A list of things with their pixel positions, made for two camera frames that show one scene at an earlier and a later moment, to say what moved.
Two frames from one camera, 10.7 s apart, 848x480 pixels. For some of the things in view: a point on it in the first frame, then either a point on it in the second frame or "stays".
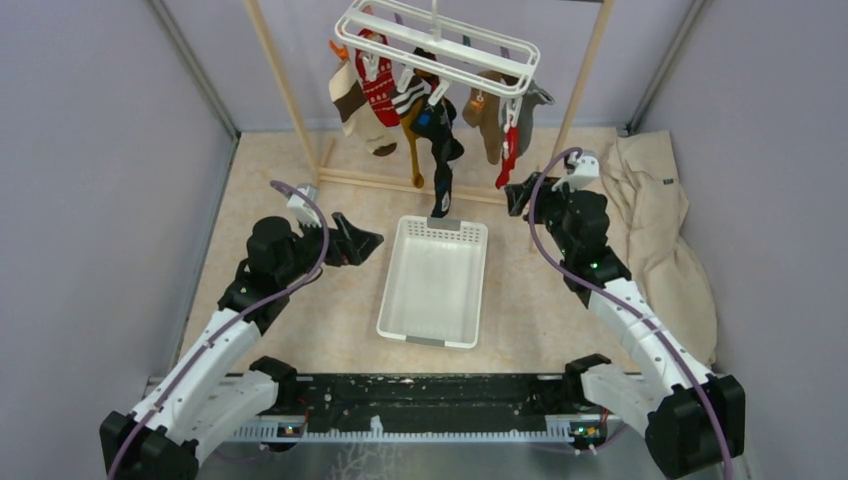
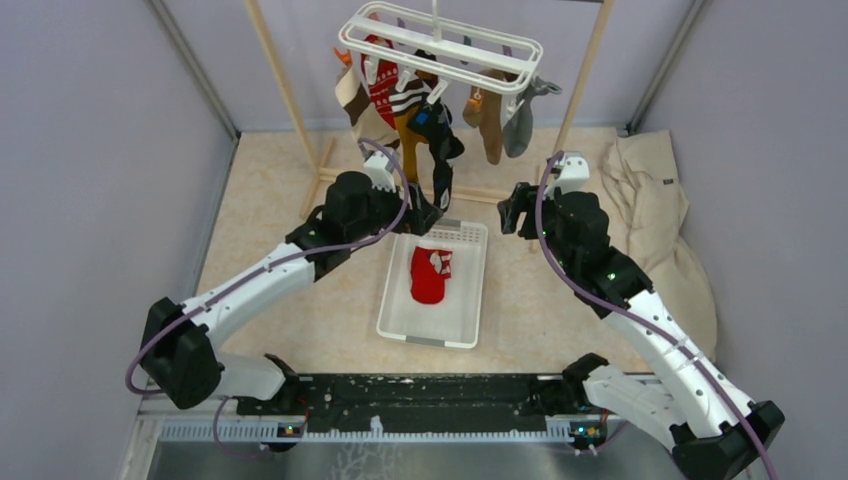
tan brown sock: (484, 110) stays
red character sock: (510, 147) → (429, 269)
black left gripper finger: (363, 240) → (419, 203)
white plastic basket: (432, 284) stays
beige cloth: (640, 175) stays
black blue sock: (437, 122) stays
